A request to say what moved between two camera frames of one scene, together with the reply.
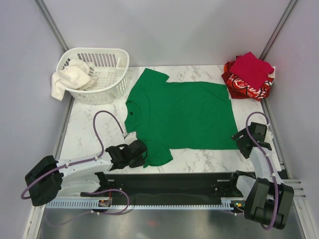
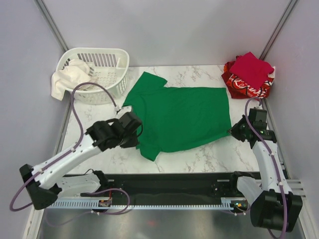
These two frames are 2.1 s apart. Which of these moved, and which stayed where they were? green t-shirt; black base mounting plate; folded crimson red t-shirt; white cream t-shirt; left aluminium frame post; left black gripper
Moved: left black gripper; green t-shirt
Stayed: black base mounting plate; white cream t-shirt; folded crimson red t-shirt; left aluminium frame post
